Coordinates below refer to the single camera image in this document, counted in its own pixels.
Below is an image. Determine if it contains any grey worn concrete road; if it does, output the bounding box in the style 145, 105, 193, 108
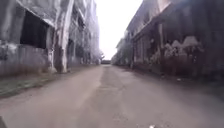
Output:
0, 63, 224, 128

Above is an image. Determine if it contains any dark weathered concrete building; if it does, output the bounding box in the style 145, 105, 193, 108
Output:
111, 0, 224, 83

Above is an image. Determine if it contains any weathered grey concrete building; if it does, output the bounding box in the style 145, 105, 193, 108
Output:
0, 0, 103, 77

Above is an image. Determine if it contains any grassy dirt verge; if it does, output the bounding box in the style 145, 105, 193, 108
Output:
0, 65, 94, 99

